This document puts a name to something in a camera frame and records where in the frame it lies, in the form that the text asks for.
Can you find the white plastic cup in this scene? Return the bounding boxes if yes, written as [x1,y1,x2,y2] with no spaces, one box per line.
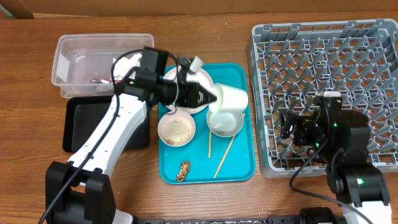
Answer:
[208,83,248,112]

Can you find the grey-green bowl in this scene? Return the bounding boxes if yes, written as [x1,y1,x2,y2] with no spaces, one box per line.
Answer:
[206,105,244,138]

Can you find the red snack wrapper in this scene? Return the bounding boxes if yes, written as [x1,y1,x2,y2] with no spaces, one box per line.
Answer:
[90,78,117,84]

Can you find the white tissue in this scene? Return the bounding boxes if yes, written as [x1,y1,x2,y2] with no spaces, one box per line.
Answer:
[113,53,142,81]

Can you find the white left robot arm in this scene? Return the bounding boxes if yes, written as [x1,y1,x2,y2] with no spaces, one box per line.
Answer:
[39,79,217,223]

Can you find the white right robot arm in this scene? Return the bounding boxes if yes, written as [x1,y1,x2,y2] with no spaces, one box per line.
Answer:
[279,100,392,223]

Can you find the grey dishwasher rack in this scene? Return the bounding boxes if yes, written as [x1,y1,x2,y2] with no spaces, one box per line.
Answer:
[247,19,397,179]

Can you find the large white plate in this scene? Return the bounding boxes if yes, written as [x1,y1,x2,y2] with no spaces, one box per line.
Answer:
[163,67,214,114]

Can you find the pink bowl with rice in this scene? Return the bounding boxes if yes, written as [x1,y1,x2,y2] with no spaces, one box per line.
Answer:
[157,111,196,147]

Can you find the cooked rice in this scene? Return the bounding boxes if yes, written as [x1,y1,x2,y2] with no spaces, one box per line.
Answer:
[163,119,192,145]

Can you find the teal serving tray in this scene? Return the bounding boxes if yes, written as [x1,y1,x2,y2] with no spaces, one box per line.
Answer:
[157,62,257,185]

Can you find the brown food scrap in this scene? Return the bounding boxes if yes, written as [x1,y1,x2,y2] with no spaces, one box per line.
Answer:
[176,161,190,182]

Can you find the black tray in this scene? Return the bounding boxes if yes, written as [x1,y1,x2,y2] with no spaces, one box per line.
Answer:
[62,96,150,152]

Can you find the clear plastic bin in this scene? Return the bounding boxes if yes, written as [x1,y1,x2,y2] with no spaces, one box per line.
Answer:
[51,34,154,98]

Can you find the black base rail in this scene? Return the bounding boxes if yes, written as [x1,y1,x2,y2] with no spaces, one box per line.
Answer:
[134,215,302,224]

